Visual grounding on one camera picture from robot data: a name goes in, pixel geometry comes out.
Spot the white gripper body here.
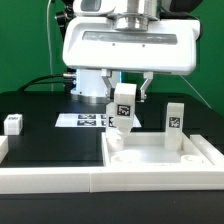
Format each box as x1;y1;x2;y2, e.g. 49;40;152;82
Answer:
63;17;200;75

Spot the black cable bundle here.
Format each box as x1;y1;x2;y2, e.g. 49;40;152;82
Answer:
16;73;77;92

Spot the white workspace frame wall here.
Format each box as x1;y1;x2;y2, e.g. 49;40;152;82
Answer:
0;135;224;194

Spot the white square table top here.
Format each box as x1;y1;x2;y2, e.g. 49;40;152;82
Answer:
102;132;212;167

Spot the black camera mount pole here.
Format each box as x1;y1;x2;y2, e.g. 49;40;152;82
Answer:
55;0;76;78

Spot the white thin cable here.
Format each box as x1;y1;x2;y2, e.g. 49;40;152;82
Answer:
46;0;56;92

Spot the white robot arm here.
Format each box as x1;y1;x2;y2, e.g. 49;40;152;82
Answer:
56;0;203;103

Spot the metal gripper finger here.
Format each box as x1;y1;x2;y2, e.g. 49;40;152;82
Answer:
136;72;153;102
101;69;112;98

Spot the white sheet with fiducial markers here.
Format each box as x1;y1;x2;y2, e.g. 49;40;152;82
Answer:
55;113;142;129

